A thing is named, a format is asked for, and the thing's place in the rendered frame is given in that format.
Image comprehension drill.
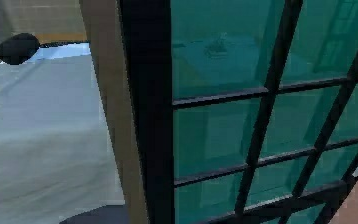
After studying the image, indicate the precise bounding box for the black framed glass window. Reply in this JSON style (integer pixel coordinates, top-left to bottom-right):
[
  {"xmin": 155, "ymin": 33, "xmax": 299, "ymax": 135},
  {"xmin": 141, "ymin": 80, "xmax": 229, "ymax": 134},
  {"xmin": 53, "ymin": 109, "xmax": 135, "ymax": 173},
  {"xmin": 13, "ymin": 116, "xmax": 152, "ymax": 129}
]
[{"xmin": 118, "ymin": 0, "xmax": 358, "ymax": 224}]

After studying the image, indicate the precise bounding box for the black round object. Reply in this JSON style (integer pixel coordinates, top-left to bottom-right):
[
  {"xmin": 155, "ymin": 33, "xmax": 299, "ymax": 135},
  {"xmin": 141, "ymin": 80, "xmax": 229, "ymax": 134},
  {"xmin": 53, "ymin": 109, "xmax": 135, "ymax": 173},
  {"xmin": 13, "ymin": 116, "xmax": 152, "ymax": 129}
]
[{"xmin": 0, "ymin": 32, "xmax": 41, "ymax": 66}]

